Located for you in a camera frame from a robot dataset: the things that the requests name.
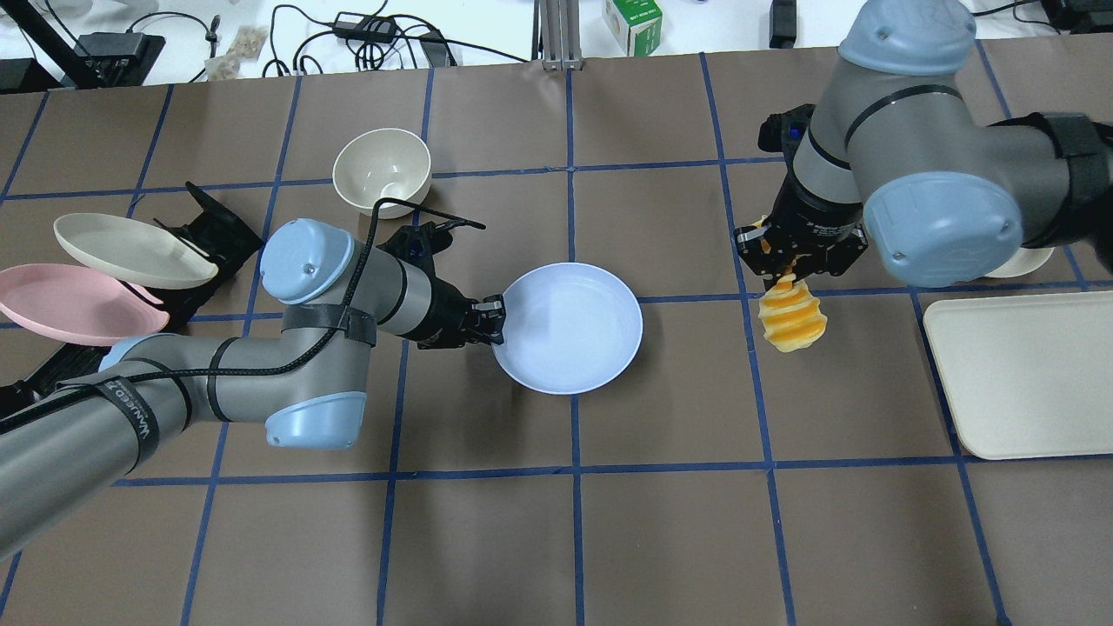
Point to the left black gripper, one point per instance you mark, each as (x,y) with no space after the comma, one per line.
(447,308)

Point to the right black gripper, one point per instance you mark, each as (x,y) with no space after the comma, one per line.
(809,215)

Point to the light blue plate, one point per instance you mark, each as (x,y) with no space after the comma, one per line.
(570,328)

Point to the ridged yellow bread loaf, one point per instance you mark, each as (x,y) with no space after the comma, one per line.
(790,315)

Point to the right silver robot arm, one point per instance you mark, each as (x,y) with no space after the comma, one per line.
(890,157)

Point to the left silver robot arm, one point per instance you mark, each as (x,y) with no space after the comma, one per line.
(307,387)

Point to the white plate with lemon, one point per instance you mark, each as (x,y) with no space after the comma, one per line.
(1025,261)

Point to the black plate rack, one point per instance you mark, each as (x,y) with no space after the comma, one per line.
(217,233)

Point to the cream white plate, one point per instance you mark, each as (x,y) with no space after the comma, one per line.
(132,252)

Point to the pink plate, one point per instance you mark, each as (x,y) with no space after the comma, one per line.
(74,304)

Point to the white ceramic bowl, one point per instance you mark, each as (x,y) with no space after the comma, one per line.
(382,163)

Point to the white rectangular tray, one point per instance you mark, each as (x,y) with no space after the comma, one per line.
(1026,376)

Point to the green white carton box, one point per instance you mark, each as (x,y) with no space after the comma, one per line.
(636,25)

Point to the black power adapter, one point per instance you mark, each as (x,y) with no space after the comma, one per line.
(365,28)

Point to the black device on stand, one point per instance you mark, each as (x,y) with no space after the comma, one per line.
(100,59)

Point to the aluminium frame post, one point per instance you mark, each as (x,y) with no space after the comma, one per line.
(556,35)

